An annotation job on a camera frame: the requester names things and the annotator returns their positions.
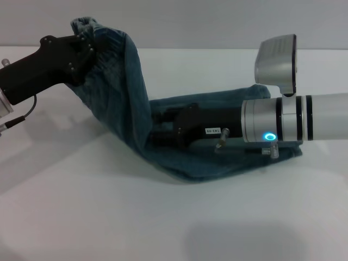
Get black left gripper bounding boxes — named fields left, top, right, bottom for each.
left=0, top=34, right=96, bottom=107

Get blue denim shorts cartoon print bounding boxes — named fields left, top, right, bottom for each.
left=70, top=16, right=303, bottom=185

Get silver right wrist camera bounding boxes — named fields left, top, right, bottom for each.
left=253, top=33, right=298, bottom=98

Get grey arm cable with plug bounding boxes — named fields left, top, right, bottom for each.
left=215, top=128, right=279, bottom=160
left=0, top=94, right=38, bottom=134

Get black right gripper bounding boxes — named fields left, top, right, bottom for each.
left=149, top=102, right=244, bottom=150

